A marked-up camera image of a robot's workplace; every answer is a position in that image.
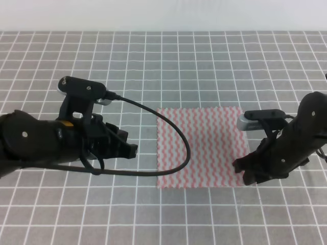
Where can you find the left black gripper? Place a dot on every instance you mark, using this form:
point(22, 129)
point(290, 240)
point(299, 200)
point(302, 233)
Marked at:
point(92, 140)

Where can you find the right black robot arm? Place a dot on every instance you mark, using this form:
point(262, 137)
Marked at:
point(311, 115)

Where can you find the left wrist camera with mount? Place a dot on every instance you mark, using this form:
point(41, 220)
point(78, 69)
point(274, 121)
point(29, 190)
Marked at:
point(80, 97)

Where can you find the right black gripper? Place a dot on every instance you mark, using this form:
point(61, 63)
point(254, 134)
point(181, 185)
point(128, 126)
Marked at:
point(286, 153)

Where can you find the pink white wavy towel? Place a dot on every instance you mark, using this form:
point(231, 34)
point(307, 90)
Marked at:
point(215, 144)

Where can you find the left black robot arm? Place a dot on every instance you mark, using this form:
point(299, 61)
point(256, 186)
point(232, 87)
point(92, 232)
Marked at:
point(30, 143)

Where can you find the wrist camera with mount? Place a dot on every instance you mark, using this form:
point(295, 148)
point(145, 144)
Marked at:
point(270, 120)
point(80, 97)

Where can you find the grey grid tablecloth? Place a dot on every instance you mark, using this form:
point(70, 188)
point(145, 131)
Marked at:
point(250, 69)

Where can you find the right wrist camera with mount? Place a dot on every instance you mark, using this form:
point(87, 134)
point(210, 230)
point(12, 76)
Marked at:
point(270, 120)

